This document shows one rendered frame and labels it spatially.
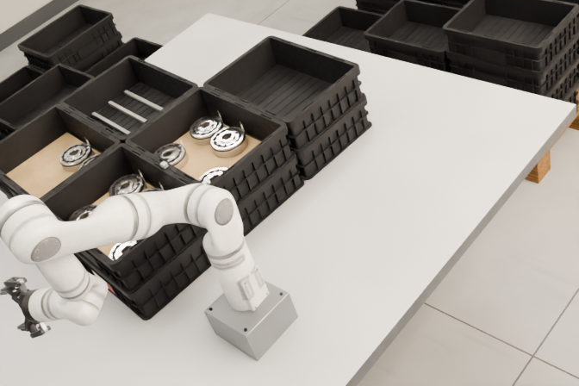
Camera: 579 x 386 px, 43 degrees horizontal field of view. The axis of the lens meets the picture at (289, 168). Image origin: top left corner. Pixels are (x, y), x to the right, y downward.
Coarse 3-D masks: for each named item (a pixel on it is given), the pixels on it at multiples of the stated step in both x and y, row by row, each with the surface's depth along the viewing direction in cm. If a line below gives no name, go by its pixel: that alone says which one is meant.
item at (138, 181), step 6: (132, 174) 212; (120, 180) 212; (132, 180) 210; (138, 180) 210; (114, 186) 210; (138, 186) 207; (114, 192) 209; (120, 192) 207; (126, 192) 207; (132, 192) 206
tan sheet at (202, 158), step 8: (184, 136) 225; (248, 136) 217; (184, 144) 222; (192, 144) 221; (248, 144) 214; (256, 144) 214; (192, 152) 218; (200, 152) 218; (208, 152) 217; (248, 152) 212; (192, 160) 215; (200, 160) 214; (208, 160) 214; (216, 160) 212; (224, 160) 212; (232, 160) 211; (184, 168) 214; (192, 168) 213; (200, 168) 212; (208, 168) 211; (192, 176) 210; (200, 176) 209
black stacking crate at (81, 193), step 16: (112, 160) 212; (128, 160) 215; (96, 176) 210; (112, 176) 214; (144, 176) 214; (160, 176) 202; (64, 192) 204; (80, 192) 208; (96, 192) 212; (48, 208) 203; (64, 208) 206; (192, 224) 189; (160, 240) 184; (176, 240) 188; (192, 240) 191; (144, 256) 182; (160, 256) 186; (112, 272) 182; (128, 272) 181; (144, 272) 184; (128, 288) 183
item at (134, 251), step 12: (120, 144) 213; (108, 156) 210; (144, 156) 205; (72, 180) 205; (180, 180) 193; (168, 228) 183; (144, 240) 179; (156, 240) 182; (96, 252) 180; (132, 252) 178; (108, 264) 176; (120, 264) 176
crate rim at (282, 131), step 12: (216, 96) 219; (240, 108) 212; (156, 120) 218; (276, 120) 203; (276, 132) 199; (132, 144) 211; (264, 144) 196; (156, 156) 204; (252, 156) 195; (168, 168) 199; (228, 168) 192; (240, 168) 193; (192, 180) 192; (216, 180) 190; (228, 180) 192
